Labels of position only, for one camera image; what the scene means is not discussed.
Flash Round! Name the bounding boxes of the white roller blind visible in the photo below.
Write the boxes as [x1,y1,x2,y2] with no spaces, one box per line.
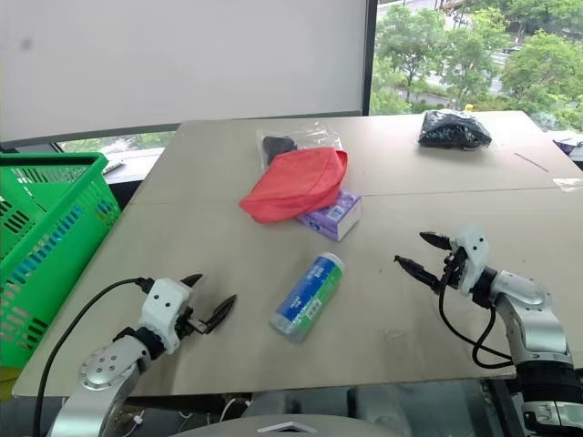
[0,0,369,143]

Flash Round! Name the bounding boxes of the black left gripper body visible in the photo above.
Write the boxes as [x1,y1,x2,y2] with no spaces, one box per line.
[175,306,209,341]

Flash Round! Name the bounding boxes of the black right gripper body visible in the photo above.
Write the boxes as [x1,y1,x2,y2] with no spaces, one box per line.
[438,246,469,292]

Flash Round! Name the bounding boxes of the red fabric pouch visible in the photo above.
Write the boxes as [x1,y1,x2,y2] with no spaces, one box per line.
[239,147,350,224]

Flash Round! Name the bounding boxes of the purple object at table edge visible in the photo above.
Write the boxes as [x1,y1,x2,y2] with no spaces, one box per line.
[553,135,583,156]

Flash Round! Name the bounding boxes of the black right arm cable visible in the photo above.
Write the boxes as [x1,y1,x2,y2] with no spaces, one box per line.
[438,267,514,369]

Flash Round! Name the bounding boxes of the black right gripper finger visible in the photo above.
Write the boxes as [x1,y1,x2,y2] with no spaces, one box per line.
[394,255,445,291]
[419,231,455,251]

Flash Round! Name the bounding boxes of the purple tissue pack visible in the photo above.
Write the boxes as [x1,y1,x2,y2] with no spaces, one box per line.
[296,188,363,242]

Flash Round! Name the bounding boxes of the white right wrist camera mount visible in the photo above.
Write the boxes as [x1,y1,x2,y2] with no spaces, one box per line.
[451,224,489,298]

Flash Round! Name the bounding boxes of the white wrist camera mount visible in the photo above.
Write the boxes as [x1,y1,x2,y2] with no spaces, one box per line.
[451,224,489,298]
[138,279,192,356]

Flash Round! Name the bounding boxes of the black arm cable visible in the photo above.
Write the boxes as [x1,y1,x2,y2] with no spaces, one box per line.
[438,267,514,369]
[33,277,154,437]

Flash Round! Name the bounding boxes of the black window frame post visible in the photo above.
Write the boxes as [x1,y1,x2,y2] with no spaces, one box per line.
[362,0,379,117]

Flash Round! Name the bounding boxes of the green plastic shopping basket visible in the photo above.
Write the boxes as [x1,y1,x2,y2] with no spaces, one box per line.
[0,151,122,369]

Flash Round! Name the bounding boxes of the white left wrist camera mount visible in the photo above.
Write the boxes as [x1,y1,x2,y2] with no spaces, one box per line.
[138,279,192,356]

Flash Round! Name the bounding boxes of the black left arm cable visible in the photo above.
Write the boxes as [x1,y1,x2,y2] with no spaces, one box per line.
[33,277,154,437]

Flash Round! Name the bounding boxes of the blue green wipes canister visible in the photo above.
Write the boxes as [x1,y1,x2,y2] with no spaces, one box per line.
[268,253,345,344]

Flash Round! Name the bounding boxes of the clear bag with black item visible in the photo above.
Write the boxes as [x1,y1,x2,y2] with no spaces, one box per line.
[254,126,343,173]

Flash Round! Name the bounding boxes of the black plastic bag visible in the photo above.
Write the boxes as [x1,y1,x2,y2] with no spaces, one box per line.
[417,109,494,150]

